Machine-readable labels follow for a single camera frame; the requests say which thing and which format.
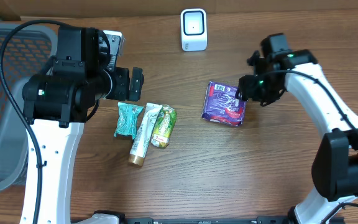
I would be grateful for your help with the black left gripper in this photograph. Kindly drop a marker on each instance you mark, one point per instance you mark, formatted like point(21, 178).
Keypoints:
point(121, 77)

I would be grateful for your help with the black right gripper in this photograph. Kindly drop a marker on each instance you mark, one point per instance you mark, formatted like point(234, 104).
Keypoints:
point(250, 91)

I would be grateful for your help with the teal packet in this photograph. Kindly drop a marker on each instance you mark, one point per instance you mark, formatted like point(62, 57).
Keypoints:
point(127, 121)

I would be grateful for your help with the purple sanitary pad pack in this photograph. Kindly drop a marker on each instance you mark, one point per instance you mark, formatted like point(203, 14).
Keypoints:
point(222, 106)

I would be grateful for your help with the white tube gold cap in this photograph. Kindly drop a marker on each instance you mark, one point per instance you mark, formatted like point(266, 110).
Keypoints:
point(141, 142)

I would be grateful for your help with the green yellow snack pouch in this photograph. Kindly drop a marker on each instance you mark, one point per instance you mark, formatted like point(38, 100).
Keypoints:
point(164, 125)

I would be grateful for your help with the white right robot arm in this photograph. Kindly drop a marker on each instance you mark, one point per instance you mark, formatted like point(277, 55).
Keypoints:
point(279, 69)

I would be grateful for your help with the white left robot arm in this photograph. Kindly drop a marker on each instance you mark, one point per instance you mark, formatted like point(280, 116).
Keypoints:
point(56, 103)

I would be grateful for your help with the white barcode scanner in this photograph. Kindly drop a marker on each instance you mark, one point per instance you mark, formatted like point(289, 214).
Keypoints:
point(194, 33)

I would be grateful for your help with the grey plastic mesh basket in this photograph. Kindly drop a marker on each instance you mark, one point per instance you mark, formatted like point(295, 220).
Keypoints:
point(25, 54)

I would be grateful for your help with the brown cardboard backdrop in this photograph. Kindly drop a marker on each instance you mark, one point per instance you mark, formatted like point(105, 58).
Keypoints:
point(15, 10)

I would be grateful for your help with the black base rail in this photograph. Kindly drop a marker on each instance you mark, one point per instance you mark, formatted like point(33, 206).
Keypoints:
point(258, 220)

